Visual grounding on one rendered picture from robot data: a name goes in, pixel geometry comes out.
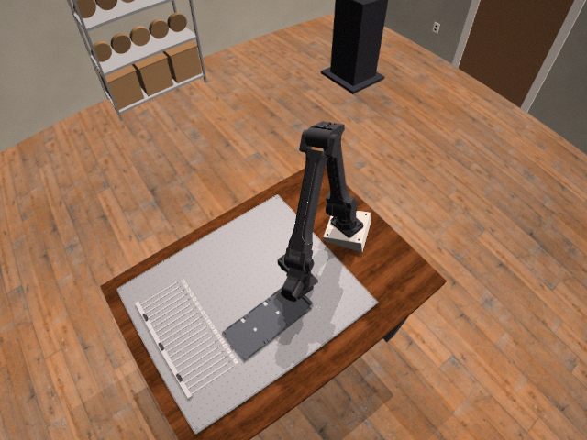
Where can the white ribbed loading rails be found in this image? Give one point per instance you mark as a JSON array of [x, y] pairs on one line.
[[162, 348]]

